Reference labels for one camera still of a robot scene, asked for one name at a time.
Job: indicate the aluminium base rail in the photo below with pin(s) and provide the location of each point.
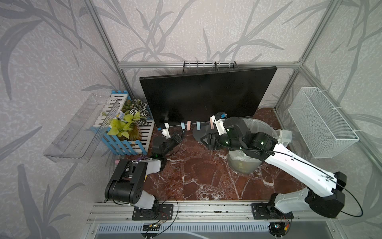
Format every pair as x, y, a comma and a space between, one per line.
183, 212

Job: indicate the green potted plant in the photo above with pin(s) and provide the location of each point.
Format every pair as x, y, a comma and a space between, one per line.
126, 124

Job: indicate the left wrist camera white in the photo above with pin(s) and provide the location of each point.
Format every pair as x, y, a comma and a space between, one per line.
165, 133

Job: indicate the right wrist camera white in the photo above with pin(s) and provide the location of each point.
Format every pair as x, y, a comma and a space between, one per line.
219, 121

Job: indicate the white wire mesh basket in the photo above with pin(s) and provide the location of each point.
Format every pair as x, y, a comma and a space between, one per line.
324, 130

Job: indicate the trash bin with plastic bag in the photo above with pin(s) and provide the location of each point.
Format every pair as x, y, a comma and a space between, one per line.
247, 161

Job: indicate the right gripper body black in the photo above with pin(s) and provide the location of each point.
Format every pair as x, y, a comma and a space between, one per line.
218, 142

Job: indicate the black flat monitor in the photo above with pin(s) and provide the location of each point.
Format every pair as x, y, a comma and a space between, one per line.
194, 97

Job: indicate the black wire rack behind monitor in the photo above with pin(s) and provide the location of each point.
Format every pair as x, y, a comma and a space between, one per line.
203, 66

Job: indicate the round grey monitor stand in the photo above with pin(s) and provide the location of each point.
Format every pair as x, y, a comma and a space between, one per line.
202, 133

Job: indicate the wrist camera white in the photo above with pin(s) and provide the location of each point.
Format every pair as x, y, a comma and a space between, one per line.
165, 133
219, 121

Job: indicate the blue white slatted crate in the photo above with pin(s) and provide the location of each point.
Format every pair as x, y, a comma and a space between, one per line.
126, 147

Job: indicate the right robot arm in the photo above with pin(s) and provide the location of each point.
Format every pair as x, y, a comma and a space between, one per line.
323, 192

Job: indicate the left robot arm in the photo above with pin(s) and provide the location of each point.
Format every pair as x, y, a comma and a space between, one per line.
126, 183

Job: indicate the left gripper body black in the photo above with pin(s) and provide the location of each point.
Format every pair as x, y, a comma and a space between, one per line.
168, 144

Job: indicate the clear acrylic wall shelf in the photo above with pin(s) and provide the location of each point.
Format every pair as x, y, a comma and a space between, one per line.
79, 139

